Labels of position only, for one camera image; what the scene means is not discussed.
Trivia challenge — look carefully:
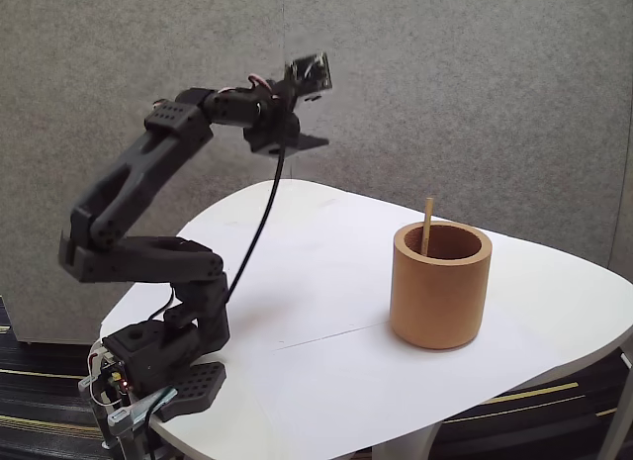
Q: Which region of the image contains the white curved table leg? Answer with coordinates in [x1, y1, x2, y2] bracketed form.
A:
[370, 419, 442, 460]

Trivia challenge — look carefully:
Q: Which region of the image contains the black camera cable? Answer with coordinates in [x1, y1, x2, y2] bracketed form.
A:
[142, 91, 292, 460]

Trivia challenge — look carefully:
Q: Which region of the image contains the white straight table leg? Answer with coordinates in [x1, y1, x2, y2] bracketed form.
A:
[599, 330, 633, 460]

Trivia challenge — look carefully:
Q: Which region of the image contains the controller board with LEDs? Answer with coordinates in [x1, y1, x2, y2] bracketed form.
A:
[97, 358, 136, 397]

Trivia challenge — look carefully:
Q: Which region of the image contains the grey metal table clamp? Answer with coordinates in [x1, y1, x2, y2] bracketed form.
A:
[77, 375, 178, 452]

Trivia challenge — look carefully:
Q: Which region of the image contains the brown cylindrical pen holder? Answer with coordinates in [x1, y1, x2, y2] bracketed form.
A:
[389, 221, 495, 351]

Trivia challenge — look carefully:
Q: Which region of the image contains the thin wooden pen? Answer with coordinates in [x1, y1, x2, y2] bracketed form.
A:
[420, 197, 435, 257]

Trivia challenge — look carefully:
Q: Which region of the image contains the bare camera circuit board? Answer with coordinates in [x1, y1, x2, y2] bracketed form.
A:
[284, 51, 333, 93]

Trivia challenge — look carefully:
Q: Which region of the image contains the thin white wire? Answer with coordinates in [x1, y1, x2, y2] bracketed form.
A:
[85, 344, 125, 410]

